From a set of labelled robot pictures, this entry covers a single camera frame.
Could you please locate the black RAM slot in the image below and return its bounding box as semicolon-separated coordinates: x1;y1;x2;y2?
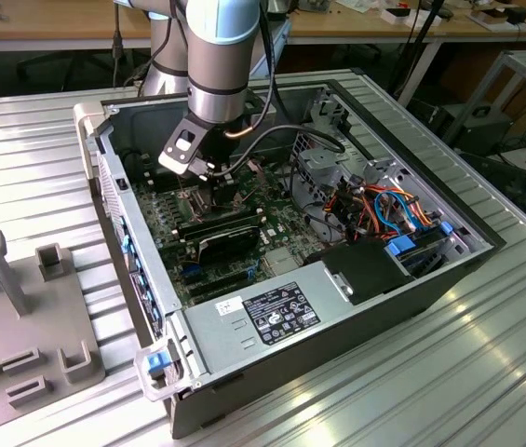
148;172;198;192
182;216;267;242
177;208;263;237

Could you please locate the black expansion slot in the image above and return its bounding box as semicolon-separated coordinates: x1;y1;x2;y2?
191;278;252;302
186;268;250;290

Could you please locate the black drive bay cover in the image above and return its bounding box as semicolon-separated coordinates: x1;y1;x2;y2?
303;240;416;307

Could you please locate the green motherboard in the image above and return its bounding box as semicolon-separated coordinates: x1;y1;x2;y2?
129;156;313;308

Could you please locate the black graphics card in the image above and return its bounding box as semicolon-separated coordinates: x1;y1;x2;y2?
196;226;263;267

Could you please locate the silver metal drive cage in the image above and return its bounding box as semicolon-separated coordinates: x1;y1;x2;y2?
290;86;371;243

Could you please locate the silver chipset heatsink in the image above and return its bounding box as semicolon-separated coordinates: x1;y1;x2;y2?
263;248;302;277

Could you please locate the wooden desk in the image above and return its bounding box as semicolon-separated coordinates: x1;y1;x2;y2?
285;0;526;97
0;0;152;53

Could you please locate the grey power supply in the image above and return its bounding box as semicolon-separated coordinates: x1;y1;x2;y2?
182;259;355;378

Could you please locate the blue disk carrier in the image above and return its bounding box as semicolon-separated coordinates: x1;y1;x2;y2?
383;234;452;280

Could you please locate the blue case latch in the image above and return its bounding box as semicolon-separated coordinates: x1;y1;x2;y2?
147;352;171;376

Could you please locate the grey metal PC case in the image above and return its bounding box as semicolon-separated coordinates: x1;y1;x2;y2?
72;78;508;441

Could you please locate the white cardboard box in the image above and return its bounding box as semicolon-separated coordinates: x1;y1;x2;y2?
380;5;444;28

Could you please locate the grey parts rack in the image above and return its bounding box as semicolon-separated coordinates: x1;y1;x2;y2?
0;228;106;412

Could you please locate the black equipment case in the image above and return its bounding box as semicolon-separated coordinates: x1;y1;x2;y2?
452;104;514;157

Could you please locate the brown cardboard box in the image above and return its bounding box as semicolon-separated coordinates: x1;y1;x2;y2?
468;7;513;33

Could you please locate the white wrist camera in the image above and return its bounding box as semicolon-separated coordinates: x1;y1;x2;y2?
157;114;212;177

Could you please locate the black camera cable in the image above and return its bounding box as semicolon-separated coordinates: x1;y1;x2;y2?
204;125;347;181

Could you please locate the orange wire bundle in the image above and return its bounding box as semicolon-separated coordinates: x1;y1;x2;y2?
326;183;434;239

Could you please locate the blue SATA cable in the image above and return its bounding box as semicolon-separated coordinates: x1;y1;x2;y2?
372;187;420;233

